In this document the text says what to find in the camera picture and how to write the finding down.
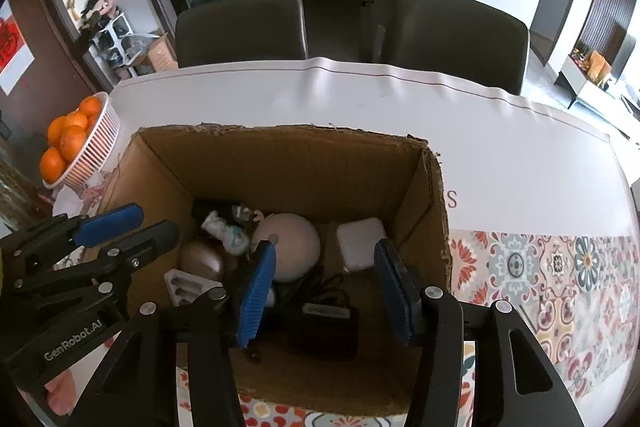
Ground dark bag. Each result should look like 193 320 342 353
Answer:
75 0 121 32

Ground white crumpled paper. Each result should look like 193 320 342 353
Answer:
51 184 103 220

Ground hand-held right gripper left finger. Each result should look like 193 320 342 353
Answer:
65 239 278 427

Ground red wall poster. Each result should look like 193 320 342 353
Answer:
0 0 36 96

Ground grey oval case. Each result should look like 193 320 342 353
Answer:
179 241 225 282

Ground clear plastic bin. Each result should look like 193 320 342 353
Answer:
117 34 151 68

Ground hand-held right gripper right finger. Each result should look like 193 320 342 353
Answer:
374 238 586 427

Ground white square case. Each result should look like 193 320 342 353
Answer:
336 217 387 273

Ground white plastic fruit basket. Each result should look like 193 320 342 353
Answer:
42 92 122 190

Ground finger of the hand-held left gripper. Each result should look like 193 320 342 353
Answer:
15 220 181 294
0 203 146 279

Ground person's left hand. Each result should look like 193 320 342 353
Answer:
44 369 81 417

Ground white shoe rack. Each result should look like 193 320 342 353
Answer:
89 12 138 80

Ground orange box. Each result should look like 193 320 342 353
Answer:
587 51 612 82

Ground white masked figurine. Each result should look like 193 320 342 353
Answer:
201 210 250 258

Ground brown cardboard box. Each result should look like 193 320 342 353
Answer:
82 122 453 418

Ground white TV cabinet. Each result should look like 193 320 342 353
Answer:
552 54 640 112

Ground white battery charger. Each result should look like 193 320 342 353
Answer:
164 269 216 306

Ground grey dining chair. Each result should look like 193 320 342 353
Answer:
380 0 530 96
175 0 308 68

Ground dark small figurine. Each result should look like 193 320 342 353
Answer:
192 199 266 228

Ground silver computer mouse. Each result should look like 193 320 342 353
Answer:
250 213 322 283

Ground small brown carton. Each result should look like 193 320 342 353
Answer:
145 32 178 72

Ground patterned white-bordered tablecloth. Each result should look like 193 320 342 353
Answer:
50 57 640 427

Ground black power adapter with cable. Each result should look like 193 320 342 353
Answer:
287 274 361 360

